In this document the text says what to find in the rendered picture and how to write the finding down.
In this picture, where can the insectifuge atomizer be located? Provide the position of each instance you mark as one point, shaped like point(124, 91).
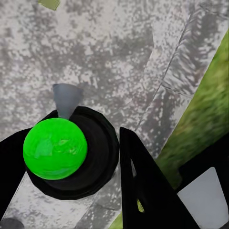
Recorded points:
point(72, 152)

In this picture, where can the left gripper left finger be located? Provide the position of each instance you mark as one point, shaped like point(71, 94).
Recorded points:
point(12, 167)

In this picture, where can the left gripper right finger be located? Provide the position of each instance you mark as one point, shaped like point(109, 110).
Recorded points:
point(166, 210)

